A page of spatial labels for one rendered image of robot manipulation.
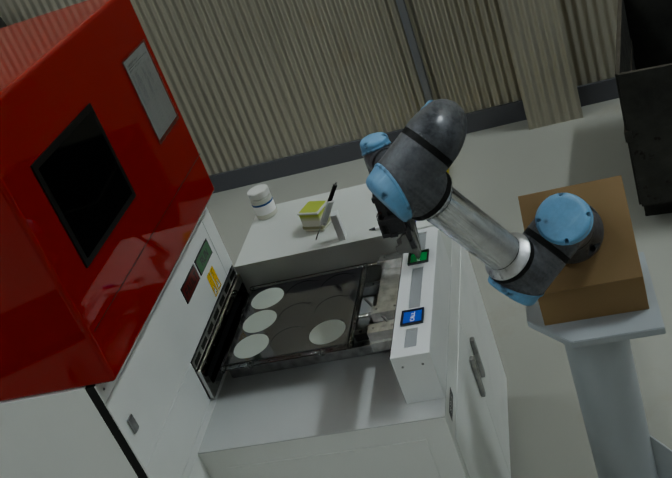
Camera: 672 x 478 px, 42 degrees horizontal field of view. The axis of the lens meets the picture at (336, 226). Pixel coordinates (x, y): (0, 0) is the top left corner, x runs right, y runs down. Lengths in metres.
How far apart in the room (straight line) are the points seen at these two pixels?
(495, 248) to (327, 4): 3.36
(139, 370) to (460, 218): 0.80
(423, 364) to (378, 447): 0.24
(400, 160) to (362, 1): 3.40
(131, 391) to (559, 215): 1.01
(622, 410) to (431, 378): 0.58
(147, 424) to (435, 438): 0.66
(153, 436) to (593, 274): 1.08
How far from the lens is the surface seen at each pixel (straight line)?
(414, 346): 2.02
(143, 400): 2.04
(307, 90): 5.25
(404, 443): 2.10
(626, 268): 2.13
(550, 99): 5.01
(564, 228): 1.92
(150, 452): 2.05
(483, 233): 1.81
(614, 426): 2.43
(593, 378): 2.32
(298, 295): 2.48
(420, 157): 1.64
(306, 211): 2.60
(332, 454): 2.15
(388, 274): 2.45
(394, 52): 5.09
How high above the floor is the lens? 2.16
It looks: 27 degrees down
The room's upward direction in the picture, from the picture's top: 21 degrees counter-clockwise
